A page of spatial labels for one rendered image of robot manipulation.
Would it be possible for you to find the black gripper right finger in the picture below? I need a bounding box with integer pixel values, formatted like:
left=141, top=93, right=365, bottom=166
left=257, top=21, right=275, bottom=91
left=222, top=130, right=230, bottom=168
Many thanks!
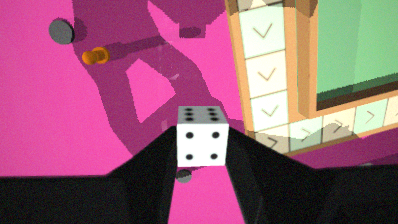
left=225, top=126, right=398, bottom=224

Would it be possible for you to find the white die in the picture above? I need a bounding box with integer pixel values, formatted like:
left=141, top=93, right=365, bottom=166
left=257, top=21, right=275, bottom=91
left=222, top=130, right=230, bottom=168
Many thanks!
left=177, top=106, right=229, bottom=167

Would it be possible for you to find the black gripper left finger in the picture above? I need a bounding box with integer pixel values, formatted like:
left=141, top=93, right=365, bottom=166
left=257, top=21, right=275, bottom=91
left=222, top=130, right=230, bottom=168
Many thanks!
left=0, top=126, right=178, bottom=224

